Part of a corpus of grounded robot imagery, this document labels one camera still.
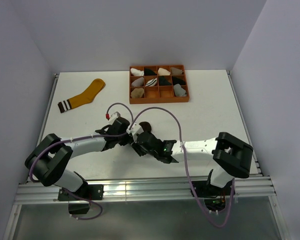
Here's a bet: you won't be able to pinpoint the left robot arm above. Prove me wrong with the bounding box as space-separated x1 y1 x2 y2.
24 117 130 200

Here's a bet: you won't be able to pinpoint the grey rolled sock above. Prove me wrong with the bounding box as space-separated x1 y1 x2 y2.
131 76 145 88

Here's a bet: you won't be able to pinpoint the mustard yellow sock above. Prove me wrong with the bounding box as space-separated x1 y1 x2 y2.
57 78 106 114

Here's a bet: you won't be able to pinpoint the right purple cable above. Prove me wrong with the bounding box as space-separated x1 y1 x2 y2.
129 106 236 229

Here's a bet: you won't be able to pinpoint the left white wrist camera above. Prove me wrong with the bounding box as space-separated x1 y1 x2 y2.
105 111 121 123

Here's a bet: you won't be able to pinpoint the black rolled sock top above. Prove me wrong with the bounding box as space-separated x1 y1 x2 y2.
144 67 157 76

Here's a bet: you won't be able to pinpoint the aluminium frame rail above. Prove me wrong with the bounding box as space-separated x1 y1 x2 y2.
3 175 291 240

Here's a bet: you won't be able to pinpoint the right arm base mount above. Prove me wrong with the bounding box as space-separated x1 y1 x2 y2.
191 170 234 213

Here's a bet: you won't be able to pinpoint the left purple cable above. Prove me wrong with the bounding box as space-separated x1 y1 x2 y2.
29 102 134 221

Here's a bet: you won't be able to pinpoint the grey sock black stripes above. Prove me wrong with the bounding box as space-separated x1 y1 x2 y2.
173 84 188 97

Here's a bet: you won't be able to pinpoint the dark green rolled sock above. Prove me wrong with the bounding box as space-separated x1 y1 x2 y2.
158 76 172 86

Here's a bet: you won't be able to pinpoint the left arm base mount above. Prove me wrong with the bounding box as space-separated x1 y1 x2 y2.
57 184 104 220

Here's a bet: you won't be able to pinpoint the white black striped rolled sock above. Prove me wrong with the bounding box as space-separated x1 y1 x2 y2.
145 78 158 87

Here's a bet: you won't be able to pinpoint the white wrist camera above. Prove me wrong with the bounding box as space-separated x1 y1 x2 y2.
105 111 121 123
126 123 144 138

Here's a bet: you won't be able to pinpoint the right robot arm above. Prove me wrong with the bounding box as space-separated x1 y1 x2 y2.
131 131 253 195

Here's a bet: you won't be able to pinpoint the cream rolled sock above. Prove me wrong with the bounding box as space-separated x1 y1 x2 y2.
157 67 171 76

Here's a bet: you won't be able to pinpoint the dark brown sock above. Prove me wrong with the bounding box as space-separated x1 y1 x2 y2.
139 121 152 133

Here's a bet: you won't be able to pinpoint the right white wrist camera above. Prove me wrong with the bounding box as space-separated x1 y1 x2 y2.
126 123 144 138

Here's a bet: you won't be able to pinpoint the beige rolled sock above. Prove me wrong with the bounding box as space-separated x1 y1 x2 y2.
130 88 145 99

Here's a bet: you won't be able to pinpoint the purple cable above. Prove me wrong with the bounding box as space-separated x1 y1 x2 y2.
129 106 236 229
29 102 134 221

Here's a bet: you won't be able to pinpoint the taupe rolled sock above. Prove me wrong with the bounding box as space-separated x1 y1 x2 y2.
170 66 184 75

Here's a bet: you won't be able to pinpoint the black rolled sock right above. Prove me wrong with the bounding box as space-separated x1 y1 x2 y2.
171 76 186 86

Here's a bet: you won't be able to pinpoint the orange compartment tray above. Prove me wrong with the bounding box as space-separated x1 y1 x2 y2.
128 64 190 104

